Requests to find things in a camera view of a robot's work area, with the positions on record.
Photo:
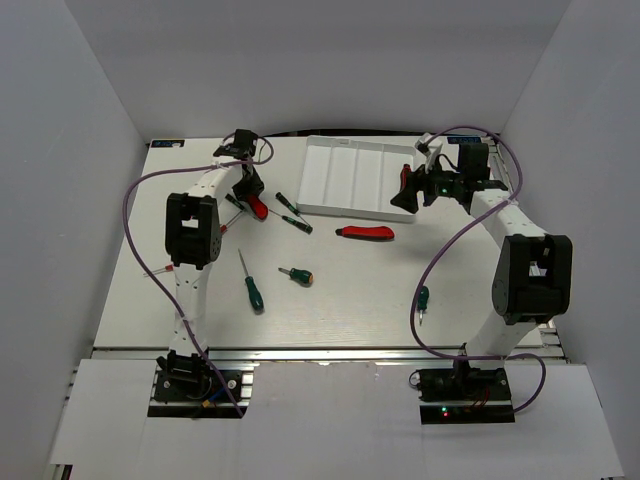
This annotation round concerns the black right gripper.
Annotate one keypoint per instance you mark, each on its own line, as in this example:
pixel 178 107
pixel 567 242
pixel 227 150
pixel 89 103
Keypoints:
pixel 414 182

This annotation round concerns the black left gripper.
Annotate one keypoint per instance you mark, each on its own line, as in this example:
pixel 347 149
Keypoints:
pixel 256 186

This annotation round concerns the red curved utility knife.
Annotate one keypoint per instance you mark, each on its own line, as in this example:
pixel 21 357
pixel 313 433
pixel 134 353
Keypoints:
pixel 257 207

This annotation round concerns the long green screwdriver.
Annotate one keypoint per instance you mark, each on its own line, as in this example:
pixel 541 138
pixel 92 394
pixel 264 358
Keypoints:
pixel 254 295

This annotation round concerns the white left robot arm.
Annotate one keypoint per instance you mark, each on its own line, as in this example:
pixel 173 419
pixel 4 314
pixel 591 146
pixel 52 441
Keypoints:
pixel 360 294

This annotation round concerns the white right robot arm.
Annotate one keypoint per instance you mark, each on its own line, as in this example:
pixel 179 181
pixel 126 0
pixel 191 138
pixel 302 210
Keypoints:
pixel 532 281

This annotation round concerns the small black precision screwdriver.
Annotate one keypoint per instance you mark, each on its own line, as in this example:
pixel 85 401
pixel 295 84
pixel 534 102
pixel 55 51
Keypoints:
pixel 235 202

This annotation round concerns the black green precision screwdriver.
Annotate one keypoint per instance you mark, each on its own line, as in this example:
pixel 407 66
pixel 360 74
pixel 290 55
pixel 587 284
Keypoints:
pixel 287 204

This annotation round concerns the black precision screwdriver lower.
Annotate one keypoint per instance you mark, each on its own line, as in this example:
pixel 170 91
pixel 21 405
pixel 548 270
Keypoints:
pixel 300 225

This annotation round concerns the white compartment tray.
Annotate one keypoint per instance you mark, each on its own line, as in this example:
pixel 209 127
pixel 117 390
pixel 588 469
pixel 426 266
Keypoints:
pixel 353 178

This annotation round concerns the blue table label left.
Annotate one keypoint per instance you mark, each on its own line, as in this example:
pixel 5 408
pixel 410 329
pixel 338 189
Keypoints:
pixel 167 143

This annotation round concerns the stubby green orange screwdriver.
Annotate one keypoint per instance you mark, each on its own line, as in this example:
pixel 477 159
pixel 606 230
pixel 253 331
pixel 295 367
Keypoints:
pixel 300 276

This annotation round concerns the red handled thin screwdriver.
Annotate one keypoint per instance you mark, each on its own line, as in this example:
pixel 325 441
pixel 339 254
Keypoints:
pixel 164 269

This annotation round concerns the aluminium rail frame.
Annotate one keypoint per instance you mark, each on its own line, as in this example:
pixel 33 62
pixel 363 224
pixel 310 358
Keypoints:
pixel 332 412

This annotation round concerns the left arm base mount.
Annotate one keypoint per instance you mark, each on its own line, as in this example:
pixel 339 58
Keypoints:
pixel 187 387

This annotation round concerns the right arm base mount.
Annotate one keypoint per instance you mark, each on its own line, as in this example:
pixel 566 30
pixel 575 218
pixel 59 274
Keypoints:
pixel 462 395

